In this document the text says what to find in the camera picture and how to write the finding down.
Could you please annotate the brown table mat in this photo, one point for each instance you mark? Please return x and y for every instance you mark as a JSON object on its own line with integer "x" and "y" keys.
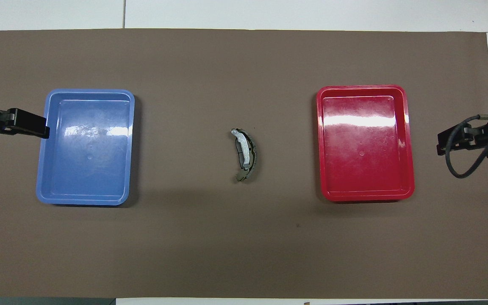
{"x": 184, "y": 245}

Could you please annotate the blue plastic tray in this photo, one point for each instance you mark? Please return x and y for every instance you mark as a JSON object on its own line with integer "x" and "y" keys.
{"x": 87, "y": 148}

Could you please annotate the red plastic tray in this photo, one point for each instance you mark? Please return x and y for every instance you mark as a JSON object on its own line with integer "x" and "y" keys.
{"x": 364, "y": 144}

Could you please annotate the curved brake shoe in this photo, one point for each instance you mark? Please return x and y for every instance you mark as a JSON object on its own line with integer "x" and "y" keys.
{"x": 249, "y": 154}

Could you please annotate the grey brake pad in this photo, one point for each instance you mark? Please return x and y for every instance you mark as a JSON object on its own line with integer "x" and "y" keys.
{"x": 239, "y": 149}

